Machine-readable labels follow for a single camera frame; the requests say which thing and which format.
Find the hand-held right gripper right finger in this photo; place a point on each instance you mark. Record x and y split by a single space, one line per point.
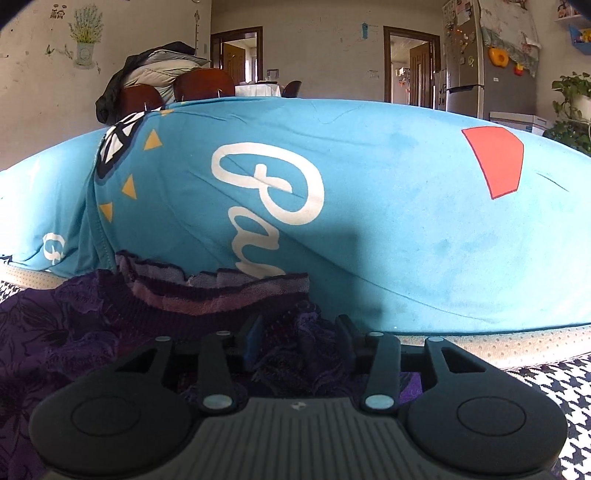
347 339

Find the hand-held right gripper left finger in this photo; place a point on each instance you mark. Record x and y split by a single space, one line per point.
253 341

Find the purple floral garment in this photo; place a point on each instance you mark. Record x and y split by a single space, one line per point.
69 323

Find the houndstooth sofa seat cover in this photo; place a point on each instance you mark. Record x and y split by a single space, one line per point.
554 392

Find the table with white tablecloth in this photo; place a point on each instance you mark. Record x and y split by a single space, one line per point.
258 90

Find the dark chair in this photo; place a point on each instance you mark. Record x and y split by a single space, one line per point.
292 90

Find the brown wooden chair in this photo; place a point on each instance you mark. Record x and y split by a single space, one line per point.
141 99
203 85

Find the white chest freezer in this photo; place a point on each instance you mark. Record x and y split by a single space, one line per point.
519 122

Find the pile of coats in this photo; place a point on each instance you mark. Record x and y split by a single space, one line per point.
152 62

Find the silver refrigerator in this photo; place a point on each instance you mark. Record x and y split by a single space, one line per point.
466 60

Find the green potted plant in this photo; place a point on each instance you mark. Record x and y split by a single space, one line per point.
572 115

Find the red fridge magnet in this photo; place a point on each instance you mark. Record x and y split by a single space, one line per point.
518 69

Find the orange fridge magnet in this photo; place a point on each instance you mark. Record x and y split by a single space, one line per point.
498 57

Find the patterned cloth over refrigerator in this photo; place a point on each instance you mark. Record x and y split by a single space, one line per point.
508 32

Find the wooden door frame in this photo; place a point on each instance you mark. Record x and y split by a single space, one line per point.
413 64
238 53

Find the blue wall sticker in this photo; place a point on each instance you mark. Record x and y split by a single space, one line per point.
364 30

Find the lavender wall sticker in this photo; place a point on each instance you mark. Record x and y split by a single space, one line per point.
85 50

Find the blue wall shelf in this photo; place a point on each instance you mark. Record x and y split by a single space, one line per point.
577 39

